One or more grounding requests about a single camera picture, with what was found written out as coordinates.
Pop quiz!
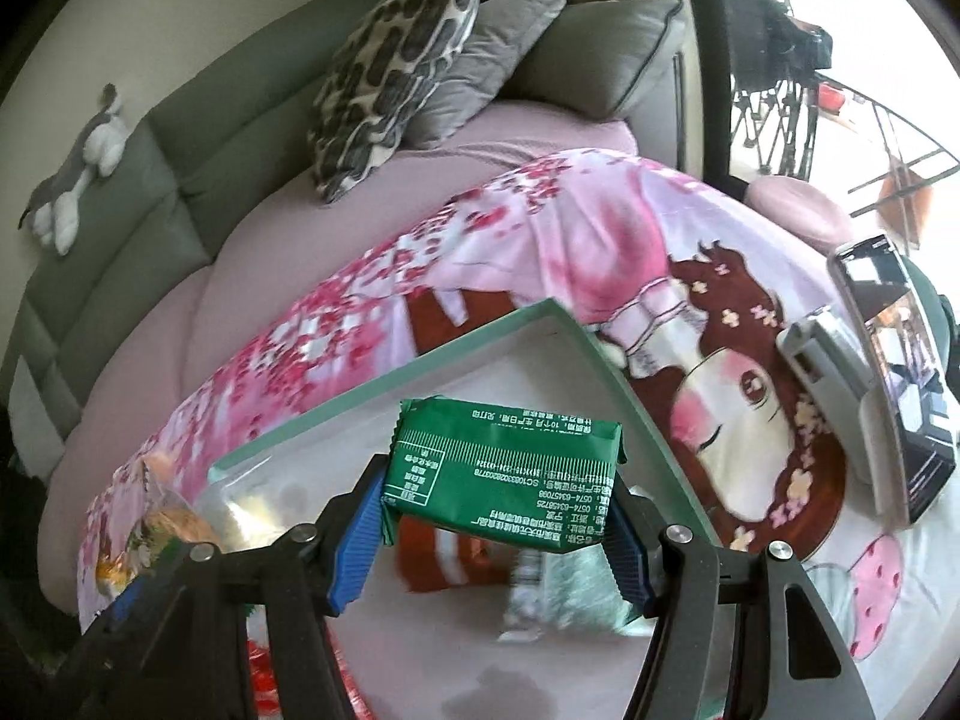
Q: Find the black white patterned pillow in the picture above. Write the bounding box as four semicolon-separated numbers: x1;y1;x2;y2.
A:
306;0;485;203

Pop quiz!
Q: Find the wooden chair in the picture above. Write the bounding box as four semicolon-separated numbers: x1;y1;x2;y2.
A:
847;82;960;256

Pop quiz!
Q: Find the clear rice cracker packet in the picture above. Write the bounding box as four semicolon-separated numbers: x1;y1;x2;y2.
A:
199;457;353;548

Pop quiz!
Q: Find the grey white plush toy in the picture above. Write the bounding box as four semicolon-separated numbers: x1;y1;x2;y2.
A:
19;82;128;256

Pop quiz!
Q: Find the bright red snack packet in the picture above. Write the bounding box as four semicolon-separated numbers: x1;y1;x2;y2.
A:
241;604;353;720

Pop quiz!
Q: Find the dark green round object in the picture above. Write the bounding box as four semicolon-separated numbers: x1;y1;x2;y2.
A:
900;255;960;361

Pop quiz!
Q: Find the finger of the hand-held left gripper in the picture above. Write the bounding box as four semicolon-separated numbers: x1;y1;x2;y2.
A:
84;581;152;655

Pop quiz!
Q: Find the pink ottoman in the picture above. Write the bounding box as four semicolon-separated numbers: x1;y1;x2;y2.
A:
742;174;856;256

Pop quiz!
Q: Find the smartphone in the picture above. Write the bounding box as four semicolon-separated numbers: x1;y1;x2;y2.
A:
827;235;959;526

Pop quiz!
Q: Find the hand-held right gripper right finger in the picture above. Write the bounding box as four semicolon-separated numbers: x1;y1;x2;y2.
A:
606;480;878;720

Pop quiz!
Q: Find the teal box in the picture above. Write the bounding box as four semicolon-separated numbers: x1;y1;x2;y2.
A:
206;298;727;720

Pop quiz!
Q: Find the grey sofa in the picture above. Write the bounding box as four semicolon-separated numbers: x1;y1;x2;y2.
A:
0;0;687;616

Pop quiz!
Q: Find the black window frame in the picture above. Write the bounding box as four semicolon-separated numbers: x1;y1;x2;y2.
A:
679;0;751;188

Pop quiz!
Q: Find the black folding chair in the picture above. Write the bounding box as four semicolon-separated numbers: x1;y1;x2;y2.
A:
731;0;833;181

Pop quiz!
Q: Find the white green snack packet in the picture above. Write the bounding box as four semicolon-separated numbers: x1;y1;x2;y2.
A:
499;540;646;642

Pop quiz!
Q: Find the clear biscuit packet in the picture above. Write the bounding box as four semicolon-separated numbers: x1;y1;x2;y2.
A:
112;457;226;571

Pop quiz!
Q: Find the dark red snack packet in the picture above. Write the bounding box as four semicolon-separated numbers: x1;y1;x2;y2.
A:
394;517;526;593

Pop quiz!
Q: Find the grey leather cushion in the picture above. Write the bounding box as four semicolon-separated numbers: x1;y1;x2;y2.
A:
502;0;687;121

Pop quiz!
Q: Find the printed blanket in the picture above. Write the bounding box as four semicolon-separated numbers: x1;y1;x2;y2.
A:
75;148;960;720

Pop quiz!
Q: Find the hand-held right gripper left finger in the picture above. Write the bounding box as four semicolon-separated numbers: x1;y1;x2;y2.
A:
105;454;395;720

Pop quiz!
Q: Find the grey phone stand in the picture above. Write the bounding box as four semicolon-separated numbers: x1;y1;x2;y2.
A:
776;304;912;522

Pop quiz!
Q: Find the grey pillow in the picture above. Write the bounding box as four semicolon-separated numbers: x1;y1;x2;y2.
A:
405;0;580;151

